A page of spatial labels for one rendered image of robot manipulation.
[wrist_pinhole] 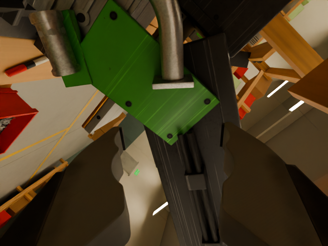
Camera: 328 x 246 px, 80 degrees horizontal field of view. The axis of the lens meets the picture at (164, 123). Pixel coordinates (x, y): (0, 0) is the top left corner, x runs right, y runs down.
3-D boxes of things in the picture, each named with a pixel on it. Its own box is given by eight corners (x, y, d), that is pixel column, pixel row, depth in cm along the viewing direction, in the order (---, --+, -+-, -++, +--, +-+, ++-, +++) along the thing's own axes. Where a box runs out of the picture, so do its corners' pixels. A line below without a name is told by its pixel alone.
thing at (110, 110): (111, 110, 63) (118, 116, 64) (80, 126, 49) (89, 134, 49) (200, 3, 49) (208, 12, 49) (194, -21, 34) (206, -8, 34)
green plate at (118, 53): (88, 55, 36) (171, 123, 42) (66, 65, 29) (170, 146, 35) (124, 1, 32) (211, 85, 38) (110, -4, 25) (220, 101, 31)
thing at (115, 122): (101, 126, 735) (115, 140, 738) (87, 135, 665) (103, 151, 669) (117, 105, 676) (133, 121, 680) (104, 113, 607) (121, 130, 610)
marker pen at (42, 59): (54, 50, 52) (58, 54, 52) (53, 53, 54) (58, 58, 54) (3, 69, 44) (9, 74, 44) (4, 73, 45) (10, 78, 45)
